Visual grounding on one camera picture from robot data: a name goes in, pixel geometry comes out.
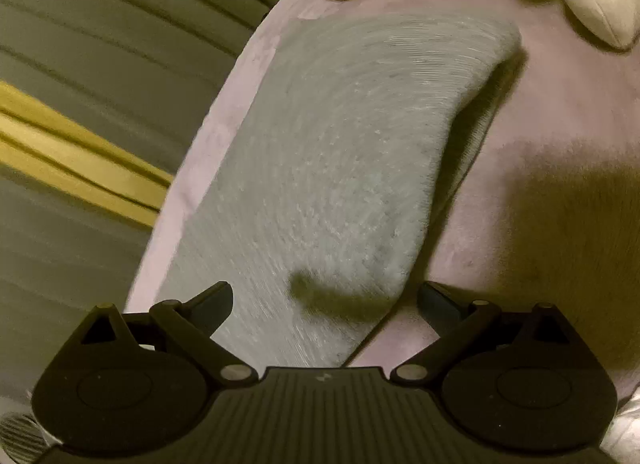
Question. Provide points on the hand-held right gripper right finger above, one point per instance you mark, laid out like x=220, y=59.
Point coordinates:
x=439, y=305

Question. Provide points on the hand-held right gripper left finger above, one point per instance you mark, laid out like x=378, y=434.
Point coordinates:
x=216, y=302

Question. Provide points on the grey pants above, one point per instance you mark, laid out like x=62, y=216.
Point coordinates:
x=325, y=168

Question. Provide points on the green curtain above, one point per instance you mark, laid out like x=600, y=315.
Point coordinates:
x=125, y=18
x=60, y=269

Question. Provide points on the yellow curtain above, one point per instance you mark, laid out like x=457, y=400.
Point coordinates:
x=65, y=153

